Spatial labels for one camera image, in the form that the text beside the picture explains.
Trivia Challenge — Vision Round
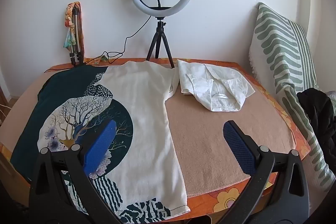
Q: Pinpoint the folded grey tripod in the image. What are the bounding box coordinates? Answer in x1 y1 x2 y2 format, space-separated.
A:
69 5 86 67

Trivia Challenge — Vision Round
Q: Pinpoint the small black tripod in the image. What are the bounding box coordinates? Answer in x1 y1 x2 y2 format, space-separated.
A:
146 18 175 69

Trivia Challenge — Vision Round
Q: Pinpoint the dark cloth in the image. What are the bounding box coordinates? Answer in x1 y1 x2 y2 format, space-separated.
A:
297 88 336 174

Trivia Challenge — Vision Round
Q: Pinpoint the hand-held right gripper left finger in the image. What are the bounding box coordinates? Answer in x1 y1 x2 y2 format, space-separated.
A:
28 119 124 224

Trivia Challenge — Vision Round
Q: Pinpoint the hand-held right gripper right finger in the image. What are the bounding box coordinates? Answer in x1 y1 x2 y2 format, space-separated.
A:
223 120 310 224

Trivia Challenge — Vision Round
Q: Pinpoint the black ring light cable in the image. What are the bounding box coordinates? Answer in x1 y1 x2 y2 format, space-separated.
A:
44 14 153 74

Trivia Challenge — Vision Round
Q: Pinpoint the teal and cream printed t-shirt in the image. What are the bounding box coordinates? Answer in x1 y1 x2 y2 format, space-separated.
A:
10 61 191 220

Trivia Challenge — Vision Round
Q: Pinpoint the folded white shirt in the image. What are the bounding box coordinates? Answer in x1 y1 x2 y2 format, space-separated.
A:
177 59 256 112

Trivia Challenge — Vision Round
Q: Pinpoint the green striped white pillow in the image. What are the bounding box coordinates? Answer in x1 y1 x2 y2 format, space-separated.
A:
248 2 334 191

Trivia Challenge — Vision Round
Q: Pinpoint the orange floral tablecloth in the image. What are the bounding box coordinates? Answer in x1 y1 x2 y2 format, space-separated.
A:
0 57 313 214

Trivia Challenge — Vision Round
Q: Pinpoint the colourful floral scarf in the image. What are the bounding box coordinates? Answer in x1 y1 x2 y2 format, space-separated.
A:
63 2 82 50

